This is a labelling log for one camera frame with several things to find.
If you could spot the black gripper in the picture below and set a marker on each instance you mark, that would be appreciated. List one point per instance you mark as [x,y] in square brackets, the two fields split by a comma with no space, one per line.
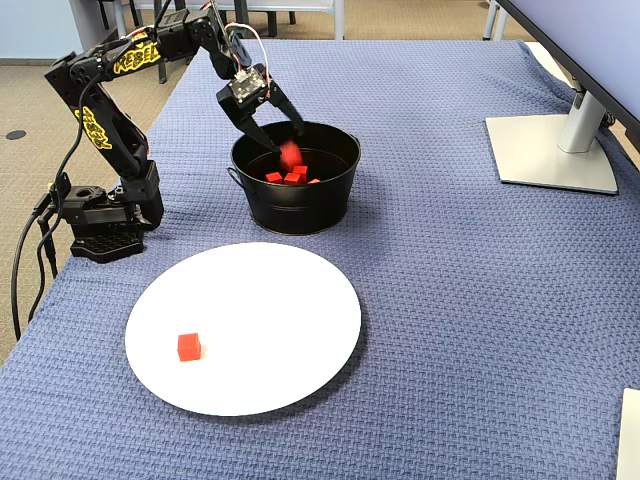
[239,112]

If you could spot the white round plate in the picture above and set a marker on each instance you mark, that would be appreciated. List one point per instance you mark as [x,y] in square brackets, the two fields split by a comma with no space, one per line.
[250,350]

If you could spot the black metal bucket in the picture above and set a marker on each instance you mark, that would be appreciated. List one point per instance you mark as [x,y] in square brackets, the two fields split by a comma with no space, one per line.
[300,210]

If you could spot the black chair leg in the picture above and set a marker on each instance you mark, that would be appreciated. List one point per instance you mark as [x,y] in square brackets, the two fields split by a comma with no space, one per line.
[139,17]
[105,12]
[272,20]

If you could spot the white metal leg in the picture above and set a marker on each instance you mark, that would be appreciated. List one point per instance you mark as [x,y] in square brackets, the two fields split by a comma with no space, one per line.
[492,20]

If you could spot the blue woven tablecloth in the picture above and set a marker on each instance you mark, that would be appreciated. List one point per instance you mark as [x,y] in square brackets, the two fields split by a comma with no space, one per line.
[450,300]

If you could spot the light blue cabinet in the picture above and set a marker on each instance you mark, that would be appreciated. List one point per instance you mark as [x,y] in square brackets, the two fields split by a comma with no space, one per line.
[40,25]

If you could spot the black round floor disc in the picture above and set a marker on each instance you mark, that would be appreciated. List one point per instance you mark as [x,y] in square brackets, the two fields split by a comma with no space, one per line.
[16,135]

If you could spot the silver monitor stand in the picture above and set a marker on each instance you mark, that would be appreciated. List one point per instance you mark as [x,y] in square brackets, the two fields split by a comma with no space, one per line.
[550,150]

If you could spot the dark monitor screen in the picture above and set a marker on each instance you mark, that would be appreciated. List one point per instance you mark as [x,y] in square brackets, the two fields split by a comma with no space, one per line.
[575,40]

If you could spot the white flat object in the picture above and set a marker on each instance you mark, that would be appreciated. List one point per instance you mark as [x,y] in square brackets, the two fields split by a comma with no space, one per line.
[631,435]

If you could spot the small wrist camera board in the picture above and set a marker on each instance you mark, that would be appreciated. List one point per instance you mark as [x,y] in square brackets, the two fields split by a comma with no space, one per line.
[247,85]

